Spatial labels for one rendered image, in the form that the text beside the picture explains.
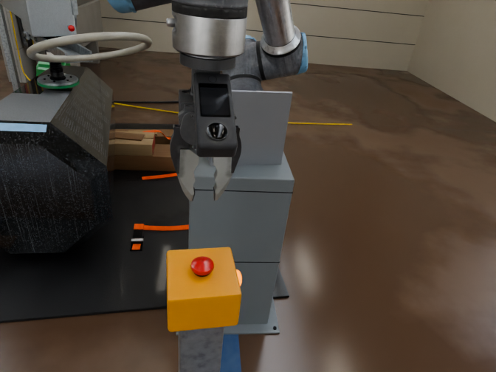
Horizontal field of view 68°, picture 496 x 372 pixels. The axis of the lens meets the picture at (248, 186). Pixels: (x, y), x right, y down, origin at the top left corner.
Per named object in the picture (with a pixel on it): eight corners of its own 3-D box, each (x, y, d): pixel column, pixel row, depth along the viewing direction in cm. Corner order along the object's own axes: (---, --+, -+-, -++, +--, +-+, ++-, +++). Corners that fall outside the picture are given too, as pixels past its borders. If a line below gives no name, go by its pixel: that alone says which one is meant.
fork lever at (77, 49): (22, 38, 211) (20, 28, 209) (58, 37, 222) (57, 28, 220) (57, 64, 167) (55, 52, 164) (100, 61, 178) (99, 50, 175)
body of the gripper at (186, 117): (226, 127, 58) (231, 47, 52) (235, 151, 51) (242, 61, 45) (176, 126, 56) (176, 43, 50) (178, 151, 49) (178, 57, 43)
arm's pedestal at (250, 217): (266, 262, 223) (287, 132, 179) (279, 333, 181) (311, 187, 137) (182, 261, 217) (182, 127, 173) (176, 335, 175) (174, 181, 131)
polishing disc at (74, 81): (74, 89, 205) (73, 83, 203) (31, 88, 201) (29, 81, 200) (83, 78, 224) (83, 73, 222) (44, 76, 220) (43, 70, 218)
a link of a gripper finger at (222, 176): (229, 181, 61) (225, 130, 56) (235, 201, 56) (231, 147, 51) (210, 184, 61) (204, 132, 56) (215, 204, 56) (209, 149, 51)
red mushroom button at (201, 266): (191, 280, 61) (191, 271, 60) (190, 263, 65) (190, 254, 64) (215, 277, 62) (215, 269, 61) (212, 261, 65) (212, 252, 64)
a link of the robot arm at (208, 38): (254, 21, 42) (166, 15, 39) (249, 66, 44) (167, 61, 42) (240, 12, 49) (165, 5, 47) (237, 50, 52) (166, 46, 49)
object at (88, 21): (30, 81, 463) (14, 6, 419) (64, 57, 573) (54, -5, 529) (82, 84, 471) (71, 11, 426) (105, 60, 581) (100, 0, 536)
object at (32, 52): (19, 66, 159) (18, 59, 159) (128, 58, 187) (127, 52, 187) (38, 42, 121) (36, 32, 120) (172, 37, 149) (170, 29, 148)
